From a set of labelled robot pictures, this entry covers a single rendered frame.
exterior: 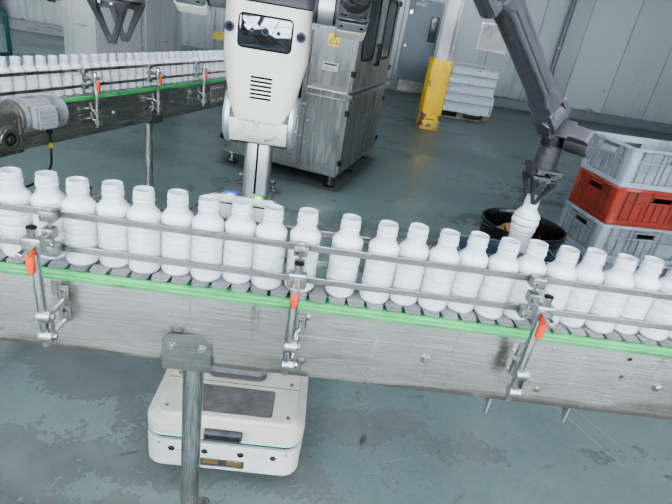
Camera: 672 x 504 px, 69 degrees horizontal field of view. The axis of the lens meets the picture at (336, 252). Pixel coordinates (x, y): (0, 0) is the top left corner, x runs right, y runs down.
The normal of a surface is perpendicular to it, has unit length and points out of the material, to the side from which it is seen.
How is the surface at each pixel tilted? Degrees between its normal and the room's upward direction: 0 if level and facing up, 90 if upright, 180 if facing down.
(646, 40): 90
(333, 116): 90
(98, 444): 0
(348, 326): 90
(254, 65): 90
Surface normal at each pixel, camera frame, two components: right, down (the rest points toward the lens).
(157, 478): 0.15, -0.89
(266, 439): 0.00, 0.44
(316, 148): -0.28, 0.37
